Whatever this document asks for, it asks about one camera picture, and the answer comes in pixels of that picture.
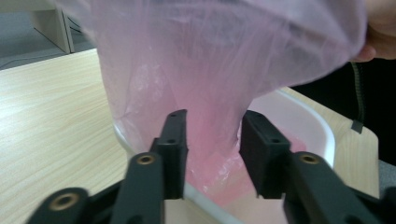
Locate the pink plastic bag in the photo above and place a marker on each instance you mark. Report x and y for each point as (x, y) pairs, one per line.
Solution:
(218, 77)

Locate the white plastic bin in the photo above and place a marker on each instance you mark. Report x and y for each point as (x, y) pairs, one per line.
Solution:
(314, 124)

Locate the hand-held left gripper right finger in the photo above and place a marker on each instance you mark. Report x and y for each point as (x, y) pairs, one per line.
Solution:
(264, 155)

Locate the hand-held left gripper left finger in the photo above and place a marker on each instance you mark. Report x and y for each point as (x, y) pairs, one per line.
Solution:
(174, 155)

